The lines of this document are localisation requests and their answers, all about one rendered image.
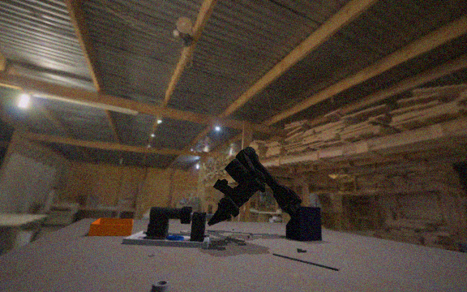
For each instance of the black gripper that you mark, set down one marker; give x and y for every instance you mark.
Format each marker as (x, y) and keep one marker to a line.
(230, 205)

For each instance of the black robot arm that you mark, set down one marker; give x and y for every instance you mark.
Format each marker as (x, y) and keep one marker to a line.
(251, 175)

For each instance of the orange rectangular tray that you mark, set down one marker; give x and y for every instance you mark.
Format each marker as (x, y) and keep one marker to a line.
(110, 227)

